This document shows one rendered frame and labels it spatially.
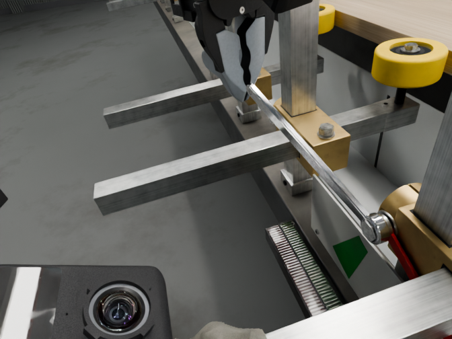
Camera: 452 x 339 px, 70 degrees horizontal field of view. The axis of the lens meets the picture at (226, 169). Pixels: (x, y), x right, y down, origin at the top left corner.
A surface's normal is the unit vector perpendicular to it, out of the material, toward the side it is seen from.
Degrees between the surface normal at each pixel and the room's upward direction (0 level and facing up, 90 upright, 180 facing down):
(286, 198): 0
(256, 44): 90
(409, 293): 0
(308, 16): 90
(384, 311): 0
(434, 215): 90
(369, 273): 90
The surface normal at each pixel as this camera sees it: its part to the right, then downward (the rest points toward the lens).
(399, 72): -0.56, 0.58
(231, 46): 0.58, 0.44
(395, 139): -0.95, 0.28
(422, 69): -0.01, 0.63
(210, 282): -0.15, -0.77
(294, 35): 0.27, 0.58
